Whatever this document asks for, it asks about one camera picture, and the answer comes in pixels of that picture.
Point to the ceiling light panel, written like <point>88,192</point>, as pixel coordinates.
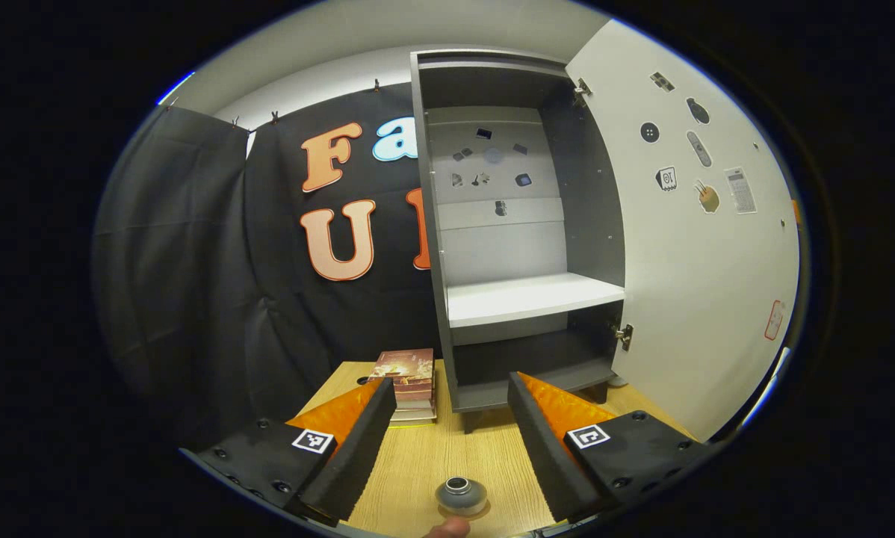
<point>172,88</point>

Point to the small white object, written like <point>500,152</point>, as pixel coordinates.
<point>618,381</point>

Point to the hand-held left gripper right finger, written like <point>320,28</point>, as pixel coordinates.
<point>541,456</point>

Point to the pink label bottle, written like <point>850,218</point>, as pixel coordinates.
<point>459,489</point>

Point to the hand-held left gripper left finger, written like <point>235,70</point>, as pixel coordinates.
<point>358,448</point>

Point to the yellow book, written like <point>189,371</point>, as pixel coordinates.
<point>414,420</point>

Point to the black backdrop cloth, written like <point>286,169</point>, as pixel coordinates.
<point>193,261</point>

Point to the metal door hinge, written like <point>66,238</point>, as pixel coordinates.
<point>624,336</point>
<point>582,88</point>

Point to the white cabinet door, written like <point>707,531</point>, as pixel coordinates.
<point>701,299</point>

